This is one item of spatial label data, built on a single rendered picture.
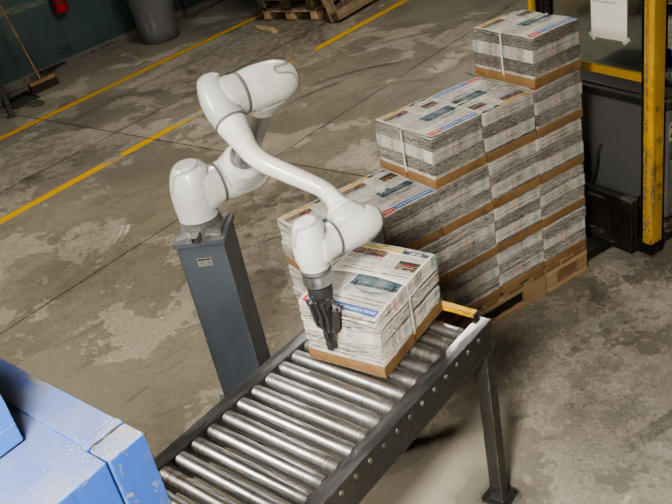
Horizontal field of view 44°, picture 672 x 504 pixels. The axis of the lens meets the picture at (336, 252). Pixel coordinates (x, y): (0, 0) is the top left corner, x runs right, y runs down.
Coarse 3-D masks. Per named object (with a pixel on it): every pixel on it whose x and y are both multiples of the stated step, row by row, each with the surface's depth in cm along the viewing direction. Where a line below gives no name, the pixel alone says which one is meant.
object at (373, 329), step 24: (336, 288) 254; (360, 288) 252; (384, 288) 250; (360, 312) 242; (384, 312) 241; (312, 336) 259; (336, 336) 253; (360, 336) 246; (384, 336) 244; (408, 336) 257; (360, 360) 252; (384, 360) 247
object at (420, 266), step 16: (352, 256) 269; (368, 256) 267; (384, 256) 266; (400, 256) 264; (416, 256) 262; (432, 256) 261; (384, 272) 258; (400, 272) 256; (416, 272) 254; (432, 272) 262; (416, 288) 255; (432, 288) 265; (416, 304) 258; (432, 304) 268; (416, 320) 260
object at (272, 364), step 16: (304, 336) 276; (288, 352) 270; (272, 368) 264; (240, 384) 260; (256, 384) 259; (224, 400) 255; (208, 416) 250; (192, 432) 245; (176, 448) 240; (224, 448) 253; (160, 464) 235
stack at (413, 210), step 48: (528, 144) 365; (384, 192) 350; (432, 192) 342; (480, 192) 358; (528, 192) 375; (288, 240) 347; (384, 240) 335; (480, 240) 367; (528, 240) 386; (480, 288) 379; (528, 288) 398
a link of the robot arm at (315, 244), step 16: (304, 224) 227; (320, 224) 229; (304, 240) 227; (320, 240) 228; (336, 240) 232; (304, 256) 230; (320, 256) 230; (336, 256) 235; (304, 272) 234; (320, 272) 233
